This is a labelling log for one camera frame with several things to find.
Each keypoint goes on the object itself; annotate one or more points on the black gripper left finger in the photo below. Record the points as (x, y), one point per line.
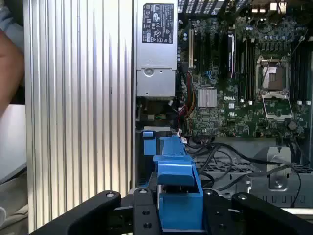
(144, 215)

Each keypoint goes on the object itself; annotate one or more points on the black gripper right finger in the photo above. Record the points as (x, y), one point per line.
(256, 215)

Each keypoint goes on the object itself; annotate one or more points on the hard disk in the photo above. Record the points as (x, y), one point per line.
(181, 215)

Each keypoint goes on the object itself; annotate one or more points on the grey metal disk bay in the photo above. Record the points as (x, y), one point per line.
(276, 186)

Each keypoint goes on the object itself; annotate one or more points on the blue disk carrier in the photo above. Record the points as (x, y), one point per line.
(149, 147)

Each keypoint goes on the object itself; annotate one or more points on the black RAM slot row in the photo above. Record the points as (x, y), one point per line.
(299, 73)
(246, 68)

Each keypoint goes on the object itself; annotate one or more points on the white expansion slot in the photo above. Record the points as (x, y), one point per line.
(191, 49)

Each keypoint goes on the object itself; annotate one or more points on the black open PC case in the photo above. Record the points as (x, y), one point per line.
(249, 147)

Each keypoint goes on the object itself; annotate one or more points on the green motherboard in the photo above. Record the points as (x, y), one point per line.
(220, 117)

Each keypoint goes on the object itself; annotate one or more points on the metal socket cover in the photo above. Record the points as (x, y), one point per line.
(276, 96)

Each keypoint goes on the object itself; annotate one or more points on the silver chipset heatsink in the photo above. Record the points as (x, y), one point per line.
(207, 98)

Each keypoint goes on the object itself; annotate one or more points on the silver power supply unit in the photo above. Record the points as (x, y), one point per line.
(156, 80)

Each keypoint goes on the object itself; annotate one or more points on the CPU socket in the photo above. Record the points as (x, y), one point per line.
(275, 78)

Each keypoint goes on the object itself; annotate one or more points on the thin locking lever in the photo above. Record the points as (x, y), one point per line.
(267, 68)

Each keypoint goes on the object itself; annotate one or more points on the white flat panel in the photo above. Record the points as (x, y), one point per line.
(12, 142)

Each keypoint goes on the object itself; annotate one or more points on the pale shirt sleeve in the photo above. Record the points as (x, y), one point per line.
(9, 17)

